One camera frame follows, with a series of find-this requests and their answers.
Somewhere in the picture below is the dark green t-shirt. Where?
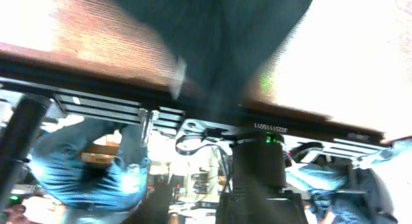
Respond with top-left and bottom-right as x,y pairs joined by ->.
114,0 -> 313,121

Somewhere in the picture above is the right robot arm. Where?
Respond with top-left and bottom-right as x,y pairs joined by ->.
215,131 -> 308,224

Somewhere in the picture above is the person in blue shirt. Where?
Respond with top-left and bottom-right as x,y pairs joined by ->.
28,118 -> 150,224

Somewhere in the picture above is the black aluminium table frame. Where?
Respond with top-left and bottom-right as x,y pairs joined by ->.
1,59 -> 386,155

